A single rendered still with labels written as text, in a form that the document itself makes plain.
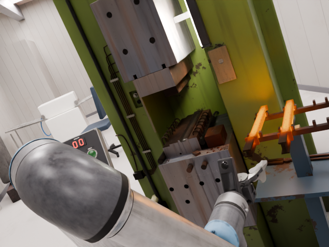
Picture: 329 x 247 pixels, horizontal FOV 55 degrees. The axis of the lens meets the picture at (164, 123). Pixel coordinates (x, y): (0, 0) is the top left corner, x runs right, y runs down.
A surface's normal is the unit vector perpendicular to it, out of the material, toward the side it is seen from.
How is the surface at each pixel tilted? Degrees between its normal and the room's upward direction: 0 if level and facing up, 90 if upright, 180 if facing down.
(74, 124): 90
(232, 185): 63
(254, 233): 90
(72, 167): 42
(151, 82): 90
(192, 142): 90
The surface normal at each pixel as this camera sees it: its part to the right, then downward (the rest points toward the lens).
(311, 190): -0.38, -0.89
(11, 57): 0.21, 0.19
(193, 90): -0.29, 0.38
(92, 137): -0.09, -0.24
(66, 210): -0.14, 0.13
